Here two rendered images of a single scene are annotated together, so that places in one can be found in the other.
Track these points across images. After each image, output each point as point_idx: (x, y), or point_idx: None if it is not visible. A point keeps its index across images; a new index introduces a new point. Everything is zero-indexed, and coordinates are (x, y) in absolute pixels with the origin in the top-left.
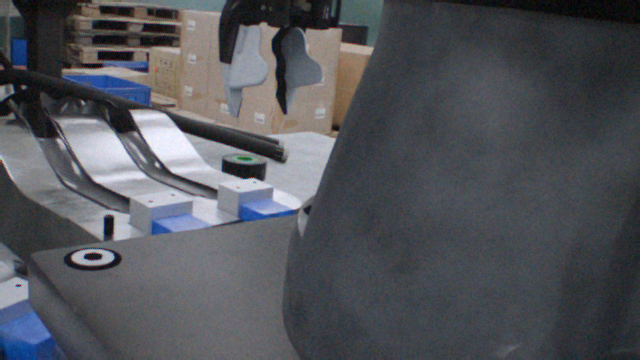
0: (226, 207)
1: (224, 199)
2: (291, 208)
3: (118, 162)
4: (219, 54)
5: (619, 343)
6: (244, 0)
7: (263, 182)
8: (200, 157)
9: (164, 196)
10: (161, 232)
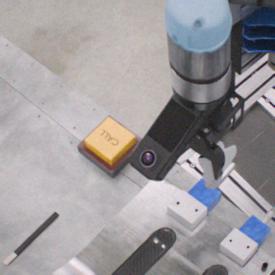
0: (198, 222)
1: (197, 222)
2: (202, 179)
3: None
4: (217, 177)
5: None
6: (216, 143)
7: (176, 197)
8: (59, 268)
9: (235, 243)
10: (262, 240)
